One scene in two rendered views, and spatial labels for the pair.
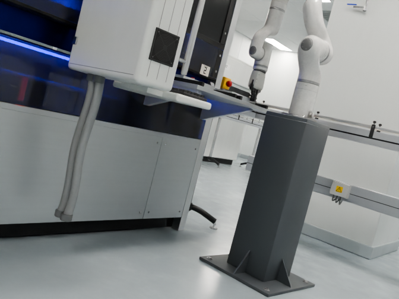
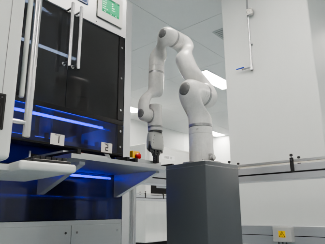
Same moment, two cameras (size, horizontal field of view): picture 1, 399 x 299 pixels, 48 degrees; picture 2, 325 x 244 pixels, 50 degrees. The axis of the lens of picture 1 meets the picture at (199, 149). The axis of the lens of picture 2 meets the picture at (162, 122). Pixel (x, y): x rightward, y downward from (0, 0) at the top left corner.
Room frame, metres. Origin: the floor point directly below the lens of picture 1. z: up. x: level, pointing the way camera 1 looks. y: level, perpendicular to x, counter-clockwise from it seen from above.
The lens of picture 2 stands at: (0.66, -0.39, 0.64)
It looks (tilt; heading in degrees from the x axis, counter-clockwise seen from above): 15 degrees up; 4
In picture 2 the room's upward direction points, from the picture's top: straight up
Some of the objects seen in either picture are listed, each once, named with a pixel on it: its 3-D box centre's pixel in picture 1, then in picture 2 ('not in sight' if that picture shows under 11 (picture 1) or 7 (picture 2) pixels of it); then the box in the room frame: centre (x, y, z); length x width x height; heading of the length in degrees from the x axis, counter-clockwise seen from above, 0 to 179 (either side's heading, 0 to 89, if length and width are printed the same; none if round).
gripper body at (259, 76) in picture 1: (257, 79); (155, 140); (2.56, -0.22, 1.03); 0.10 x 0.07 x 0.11; 143
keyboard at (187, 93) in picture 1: (164, 89); (29, 165); (1.96, 0.21, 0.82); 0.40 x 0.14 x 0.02; 46
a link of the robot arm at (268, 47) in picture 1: (263, 54); (154, 115); (2.56, -0.22, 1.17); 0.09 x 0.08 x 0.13; 140
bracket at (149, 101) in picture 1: (171, 98); (59, 178); (2.27, 0.20, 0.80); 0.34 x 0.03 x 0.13; 53
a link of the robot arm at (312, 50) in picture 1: (311, 60); (195, 103); (2.33, -0.45, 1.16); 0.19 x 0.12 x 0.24; 140
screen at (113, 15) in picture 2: not in sight; (110, 8); (2.69, 0.09, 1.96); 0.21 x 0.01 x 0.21; 143
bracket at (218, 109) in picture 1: (225, 114); (135, 184); (2.67, -0.10, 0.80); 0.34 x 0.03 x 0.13; 53
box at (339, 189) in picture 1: (340, 189); (283, 234); (3.01, -0.99, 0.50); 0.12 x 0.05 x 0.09; 53
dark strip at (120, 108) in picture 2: (230, 14); (121, 93); (2.80, 0.02, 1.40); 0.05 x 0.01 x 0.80; 143
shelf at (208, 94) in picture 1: (202, 93); (100, 167); (2.48, 0.06, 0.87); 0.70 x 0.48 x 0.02; 143
